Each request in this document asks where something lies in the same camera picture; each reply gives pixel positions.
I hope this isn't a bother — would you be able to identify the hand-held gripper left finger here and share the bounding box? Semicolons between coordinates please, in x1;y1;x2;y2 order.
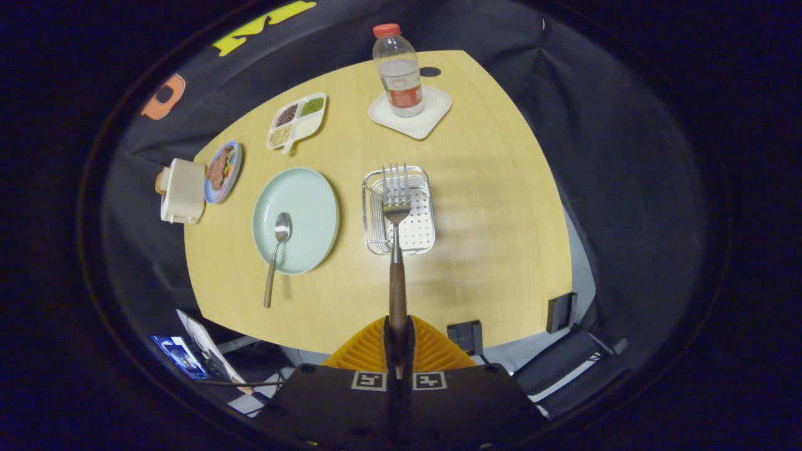
260;316;400;451

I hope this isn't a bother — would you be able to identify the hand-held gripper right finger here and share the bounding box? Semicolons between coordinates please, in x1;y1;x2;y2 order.
400;316;546;451

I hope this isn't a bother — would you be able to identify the fork with wooden handle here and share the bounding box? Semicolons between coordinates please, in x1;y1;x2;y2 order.
382;163;412;381

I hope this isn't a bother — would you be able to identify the spoon with wooden handle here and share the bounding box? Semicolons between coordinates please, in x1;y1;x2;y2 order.
263;212;293;308

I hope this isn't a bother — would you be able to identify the black office chair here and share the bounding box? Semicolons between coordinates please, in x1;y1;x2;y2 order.
447;292;629;420

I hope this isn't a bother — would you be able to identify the pale green plate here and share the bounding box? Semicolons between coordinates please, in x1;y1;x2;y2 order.
252;167;340;276

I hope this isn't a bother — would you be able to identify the white paper board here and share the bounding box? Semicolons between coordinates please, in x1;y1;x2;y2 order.
175;309;251;386

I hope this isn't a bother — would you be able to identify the device with blue screen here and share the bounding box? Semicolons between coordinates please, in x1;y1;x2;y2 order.
152;336;211;380

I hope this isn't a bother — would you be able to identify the white square coaster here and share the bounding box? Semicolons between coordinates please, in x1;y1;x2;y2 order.
368;85;452;140

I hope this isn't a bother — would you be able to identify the white divided tray with beans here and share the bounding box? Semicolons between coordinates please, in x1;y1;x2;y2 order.
266;93;328;155

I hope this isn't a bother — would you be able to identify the blue plate with food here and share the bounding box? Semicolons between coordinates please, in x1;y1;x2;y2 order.
204;140;243;205

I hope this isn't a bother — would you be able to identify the cream white toaster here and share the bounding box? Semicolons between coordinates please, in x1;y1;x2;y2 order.
160;158;206;225

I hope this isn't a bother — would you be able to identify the clear bottle with red cap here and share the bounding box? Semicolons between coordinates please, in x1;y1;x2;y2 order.
372;23;425;118

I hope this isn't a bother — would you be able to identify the metal wire basket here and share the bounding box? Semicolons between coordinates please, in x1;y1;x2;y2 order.
362;165;436;256

